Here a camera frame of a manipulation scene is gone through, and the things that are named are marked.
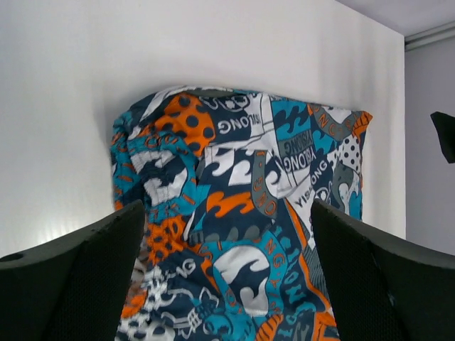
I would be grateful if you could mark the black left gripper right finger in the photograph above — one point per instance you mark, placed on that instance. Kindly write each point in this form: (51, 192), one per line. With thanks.
(382, 287)

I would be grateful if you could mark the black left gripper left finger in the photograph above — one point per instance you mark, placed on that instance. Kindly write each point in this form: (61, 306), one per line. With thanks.
(72, 287)

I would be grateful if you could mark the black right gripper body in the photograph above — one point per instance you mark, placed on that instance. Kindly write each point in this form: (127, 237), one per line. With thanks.
(445, 127)

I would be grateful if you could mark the colourful patterned shorts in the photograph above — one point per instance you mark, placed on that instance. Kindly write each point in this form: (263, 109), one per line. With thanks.
(227, 179)

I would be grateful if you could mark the aluminium frame post right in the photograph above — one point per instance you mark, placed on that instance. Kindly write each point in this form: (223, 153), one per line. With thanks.
(428, 37)

